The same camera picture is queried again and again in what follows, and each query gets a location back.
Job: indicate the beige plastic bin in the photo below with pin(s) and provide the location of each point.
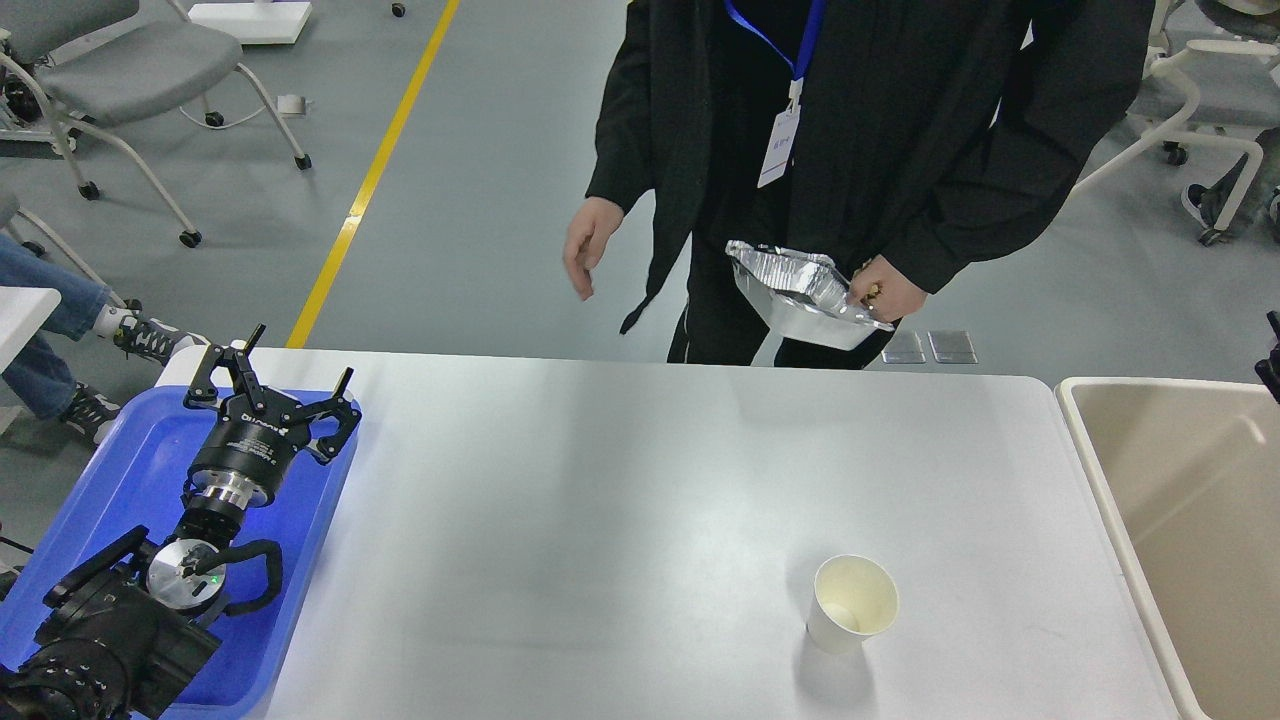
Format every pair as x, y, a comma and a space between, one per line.
1186, 475

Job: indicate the blue plastic tray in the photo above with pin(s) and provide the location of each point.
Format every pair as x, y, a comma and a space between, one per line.
135, 478

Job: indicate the white chair right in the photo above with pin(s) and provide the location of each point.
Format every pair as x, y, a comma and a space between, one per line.
1197, 86

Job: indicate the white id badge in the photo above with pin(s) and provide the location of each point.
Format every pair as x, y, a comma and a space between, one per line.
780, 144

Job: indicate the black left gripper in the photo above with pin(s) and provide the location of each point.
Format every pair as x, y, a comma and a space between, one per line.
246, 455

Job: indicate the white paper cup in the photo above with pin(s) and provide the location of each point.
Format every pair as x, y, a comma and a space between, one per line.
854, 599

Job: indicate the person right hand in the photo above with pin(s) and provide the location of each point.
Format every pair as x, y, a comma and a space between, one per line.
587, 237

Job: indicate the standing person in black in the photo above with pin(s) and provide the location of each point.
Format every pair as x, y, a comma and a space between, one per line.
937, 134

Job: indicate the grey office chair left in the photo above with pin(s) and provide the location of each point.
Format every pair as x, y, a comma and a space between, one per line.
135, 76

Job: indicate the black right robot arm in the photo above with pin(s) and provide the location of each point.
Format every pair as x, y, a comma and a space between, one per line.
1267, 369

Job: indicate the aluminium foil tray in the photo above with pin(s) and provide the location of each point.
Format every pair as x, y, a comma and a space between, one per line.
800, 295

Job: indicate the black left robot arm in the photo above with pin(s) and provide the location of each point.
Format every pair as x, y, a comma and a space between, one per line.
171, 580

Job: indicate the person left hand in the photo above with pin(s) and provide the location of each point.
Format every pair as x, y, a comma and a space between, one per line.
885, 292

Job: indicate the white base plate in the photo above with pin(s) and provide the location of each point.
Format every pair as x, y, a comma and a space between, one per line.
255, 22

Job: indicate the metal floor socket right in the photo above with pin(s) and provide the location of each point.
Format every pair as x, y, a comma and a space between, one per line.
952, 347

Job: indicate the metal floor socket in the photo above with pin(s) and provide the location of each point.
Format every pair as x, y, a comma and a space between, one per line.
952, 347
905, 347

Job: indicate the metal floor socket left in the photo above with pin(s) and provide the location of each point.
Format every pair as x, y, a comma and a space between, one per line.
905, 347

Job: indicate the white side table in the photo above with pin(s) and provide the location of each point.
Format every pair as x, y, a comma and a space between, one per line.
23, 311

